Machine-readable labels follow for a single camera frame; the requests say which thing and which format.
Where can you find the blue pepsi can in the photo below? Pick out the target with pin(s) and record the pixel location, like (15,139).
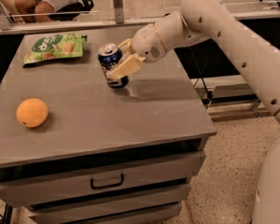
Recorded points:
(109,56)

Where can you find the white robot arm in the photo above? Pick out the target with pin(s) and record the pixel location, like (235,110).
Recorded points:
(254,58)

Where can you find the metal railing frame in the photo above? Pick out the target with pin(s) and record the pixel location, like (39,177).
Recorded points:
(138,11)

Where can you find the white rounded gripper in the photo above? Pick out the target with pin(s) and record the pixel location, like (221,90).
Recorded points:
(146,44)

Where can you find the green chip bag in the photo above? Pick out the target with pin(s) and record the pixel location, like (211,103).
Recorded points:
(59,46)

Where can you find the grey drawer cabinet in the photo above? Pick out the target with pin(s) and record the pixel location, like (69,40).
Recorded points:
(153,131)

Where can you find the orange fruit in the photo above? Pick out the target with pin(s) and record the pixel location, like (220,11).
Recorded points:
(32,112)

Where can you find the black drawer handle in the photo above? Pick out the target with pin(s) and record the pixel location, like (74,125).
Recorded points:
(108,182)

